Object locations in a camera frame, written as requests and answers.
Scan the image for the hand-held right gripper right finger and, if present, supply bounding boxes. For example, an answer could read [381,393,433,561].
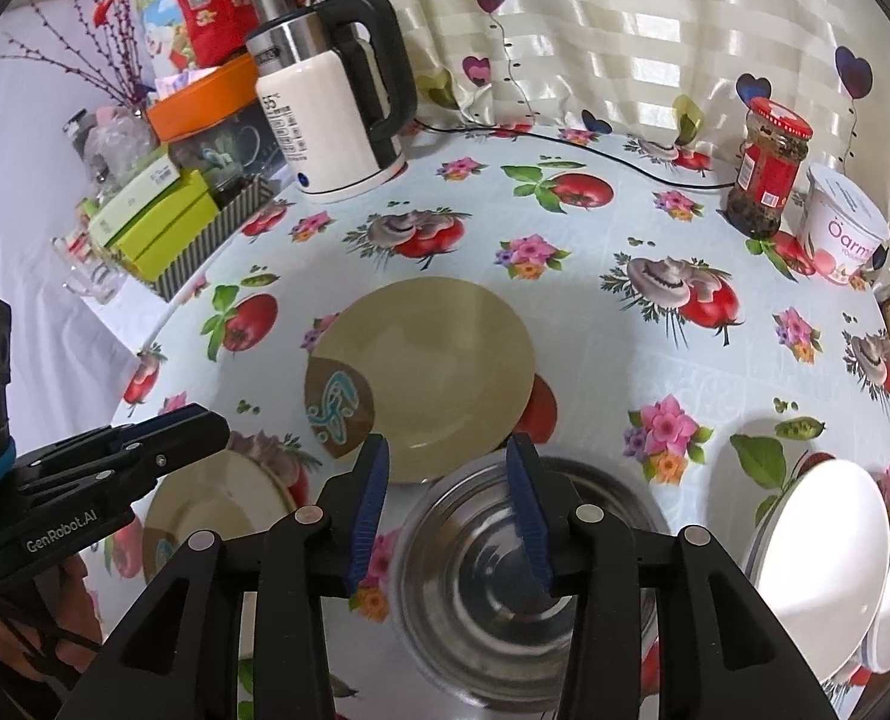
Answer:
[505,431,840,720]

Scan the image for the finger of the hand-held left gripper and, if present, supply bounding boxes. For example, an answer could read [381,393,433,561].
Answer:
[125,403,224,433]
[13,416,233,520]

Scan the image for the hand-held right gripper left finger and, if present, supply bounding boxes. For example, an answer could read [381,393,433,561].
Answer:
[55,431,393,720]

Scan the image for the beige plate with brown pattern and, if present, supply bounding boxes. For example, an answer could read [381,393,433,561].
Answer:
[304,277,536,484]
[142,452,301,605]

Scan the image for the stainless steel bowl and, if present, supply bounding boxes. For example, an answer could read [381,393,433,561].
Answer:
[392,450,675,715]

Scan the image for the person's left hand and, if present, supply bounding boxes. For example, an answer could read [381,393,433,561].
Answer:
[0,551,108,706]

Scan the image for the clear glass mug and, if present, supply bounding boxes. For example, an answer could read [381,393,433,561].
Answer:
[50,229,127,305]

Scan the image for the striped storage basket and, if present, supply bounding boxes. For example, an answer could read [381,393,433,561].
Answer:
[148,172,273,302]

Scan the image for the lime green box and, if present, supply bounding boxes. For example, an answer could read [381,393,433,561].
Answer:
[88,165,221,278]

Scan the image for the clear glass jar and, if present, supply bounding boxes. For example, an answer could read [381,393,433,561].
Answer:
[62,109,157,188]

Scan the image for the black product box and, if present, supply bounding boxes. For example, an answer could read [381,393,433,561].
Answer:
[167,101,288,192]

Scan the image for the vegetable and flower print tablecloth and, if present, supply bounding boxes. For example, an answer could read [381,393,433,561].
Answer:
[88,120,890,720]

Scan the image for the white kettle base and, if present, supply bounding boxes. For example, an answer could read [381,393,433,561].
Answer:
[295,151,408,203]

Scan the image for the orange box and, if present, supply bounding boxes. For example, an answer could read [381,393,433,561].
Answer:
[146,58,260,143]

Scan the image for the white and steel electric kettle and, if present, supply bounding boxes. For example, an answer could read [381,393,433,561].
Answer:
[245,0,418,188]

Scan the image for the purple flower branches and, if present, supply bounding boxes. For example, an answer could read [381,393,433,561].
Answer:
[2,0,161,106]

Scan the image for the colourful cartoon print bag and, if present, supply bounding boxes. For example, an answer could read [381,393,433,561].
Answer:
[133,0,198,83]

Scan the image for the white yogurt cup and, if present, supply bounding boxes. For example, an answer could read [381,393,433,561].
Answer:
[797,163,890,286]

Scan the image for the glass jar with red lid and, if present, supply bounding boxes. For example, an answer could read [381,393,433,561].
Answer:
[724,97,813,237]

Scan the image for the striped curtain with heart balloons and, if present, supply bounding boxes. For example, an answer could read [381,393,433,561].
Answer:
[355,0,890,293]

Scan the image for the black power cable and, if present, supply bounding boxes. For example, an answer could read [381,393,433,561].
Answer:
[406,118,738,193]

